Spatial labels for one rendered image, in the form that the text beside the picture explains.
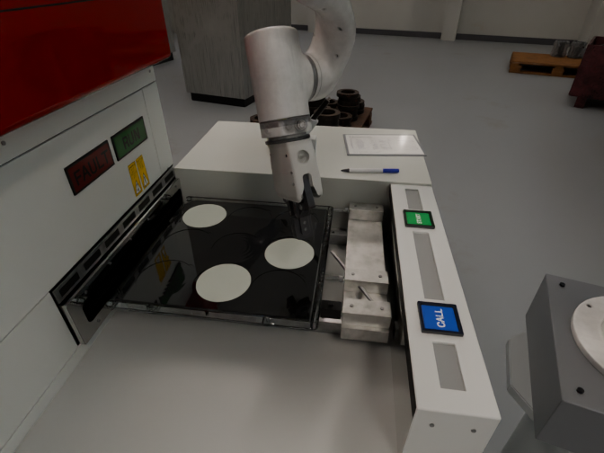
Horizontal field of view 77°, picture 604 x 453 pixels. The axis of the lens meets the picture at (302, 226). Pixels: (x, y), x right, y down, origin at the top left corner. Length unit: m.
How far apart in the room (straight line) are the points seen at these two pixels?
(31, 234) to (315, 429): 0.49
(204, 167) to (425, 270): 0.59
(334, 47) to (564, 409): 0.60
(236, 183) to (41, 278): 0.48
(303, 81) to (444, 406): 0.48
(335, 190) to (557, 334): 0.52
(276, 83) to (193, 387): 0.49
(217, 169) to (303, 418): 0.60
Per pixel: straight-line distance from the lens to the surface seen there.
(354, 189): 0.92
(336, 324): 0.71
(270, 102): 0.60
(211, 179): 0.98
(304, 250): 0.77
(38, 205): 0.65
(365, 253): 0.81
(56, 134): 0.68
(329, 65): 0.66
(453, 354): 0.56
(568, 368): 0.67
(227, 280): 0.72
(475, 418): 0.52
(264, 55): 0.61
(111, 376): 0.74
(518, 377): 0.76
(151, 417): 0.68
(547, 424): 0.67
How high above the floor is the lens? 1.38
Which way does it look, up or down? 35 degrees down
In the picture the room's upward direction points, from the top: straight up
